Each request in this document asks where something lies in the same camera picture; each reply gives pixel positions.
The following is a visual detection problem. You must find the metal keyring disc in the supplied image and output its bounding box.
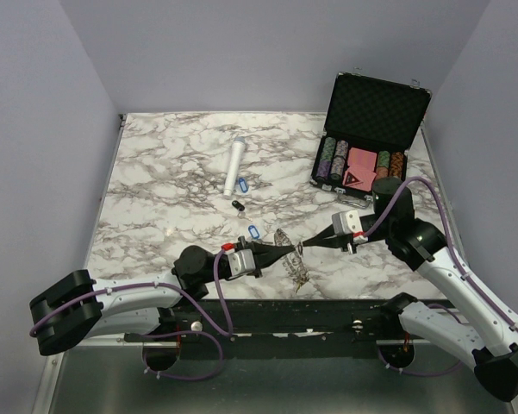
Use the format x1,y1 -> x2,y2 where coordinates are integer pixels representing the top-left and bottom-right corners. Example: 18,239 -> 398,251
274,229 -> 309,292

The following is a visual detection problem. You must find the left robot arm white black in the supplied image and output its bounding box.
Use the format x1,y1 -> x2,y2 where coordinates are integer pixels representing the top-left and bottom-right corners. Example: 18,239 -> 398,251
29,241 -> 296,356

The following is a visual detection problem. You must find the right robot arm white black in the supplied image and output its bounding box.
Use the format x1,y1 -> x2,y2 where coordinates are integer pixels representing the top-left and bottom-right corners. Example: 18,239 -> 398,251
303,178 -> 518,402

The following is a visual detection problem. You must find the blue tag key front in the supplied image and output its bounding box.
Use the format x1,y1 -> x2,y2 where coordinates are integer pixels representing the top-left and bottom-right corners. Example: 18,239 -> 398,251
238,224 -> 262,242

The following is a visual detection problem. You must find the black glossy tag key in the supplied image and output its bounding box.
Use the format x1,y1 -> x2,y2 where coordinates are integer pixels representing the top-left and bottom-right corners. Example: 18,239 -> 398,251
231,200 -> 246,218

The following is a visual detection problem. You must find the purple green chip stack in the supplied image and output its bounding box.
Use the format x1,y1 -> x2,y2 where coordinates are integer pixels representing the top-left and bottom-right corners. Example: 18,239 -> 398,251
315,137 -> 337,181

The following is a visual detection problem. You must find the blue tag key by microphone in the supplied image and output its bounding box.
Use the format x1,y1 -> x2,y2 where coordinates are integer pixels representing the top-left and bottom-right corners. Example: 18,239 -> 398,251
237,178 -> 249,193

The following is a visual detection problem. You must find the red playing cards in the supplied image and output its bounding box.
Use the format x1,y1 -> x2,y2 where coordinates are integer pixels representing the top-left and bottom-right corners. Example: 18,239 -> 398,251
343,147 -> 378,191

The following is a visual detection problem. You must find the purple grey chip stack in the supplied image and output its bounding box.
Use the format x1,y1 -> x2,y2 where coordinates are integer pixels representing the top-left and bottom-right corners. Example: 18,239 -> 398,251
329,140 -> 349,180

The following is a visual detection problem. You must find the orange black chip stack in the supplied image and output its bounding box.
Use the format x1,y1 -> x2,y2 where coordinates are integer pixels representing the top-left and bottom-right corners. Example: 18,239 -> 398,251
389,152 -> 405,180

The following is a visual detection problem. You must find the white microphone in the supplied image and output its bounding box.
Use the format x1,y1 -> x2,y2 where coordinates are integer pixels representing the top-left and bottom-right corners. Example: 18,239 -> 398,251
222,137 -> 246,198

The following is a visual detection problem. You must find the black poker chip case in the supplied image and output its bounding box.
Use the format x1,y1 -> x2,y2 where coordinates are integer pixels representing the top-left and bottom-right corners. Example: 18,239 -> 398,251
310,72 -> 431,203

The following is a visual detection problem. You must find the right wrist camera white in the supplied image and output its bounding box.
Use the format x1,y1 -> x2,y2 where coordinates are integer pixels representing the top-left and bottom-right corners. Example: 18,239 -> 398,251
332,210 -> 363,235

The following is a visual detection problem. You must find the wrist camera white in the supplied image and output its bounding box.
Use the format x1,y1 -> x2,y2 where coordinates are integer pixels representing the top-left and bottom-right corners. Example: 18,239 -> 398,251
332,210 -> 363,235
228,249 -> 256,279

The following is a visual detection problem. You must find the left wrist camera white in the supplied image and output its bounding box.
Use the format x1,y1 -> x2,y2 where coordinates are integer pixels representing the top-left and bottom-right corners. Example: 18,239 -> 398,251
228,249 -> 256,279

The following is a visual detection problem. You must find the black mounting rail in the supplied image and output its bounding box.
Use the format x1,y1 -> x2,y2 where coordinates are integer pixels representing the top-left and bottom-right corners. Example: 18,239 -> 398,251
125,299 -> 415,367

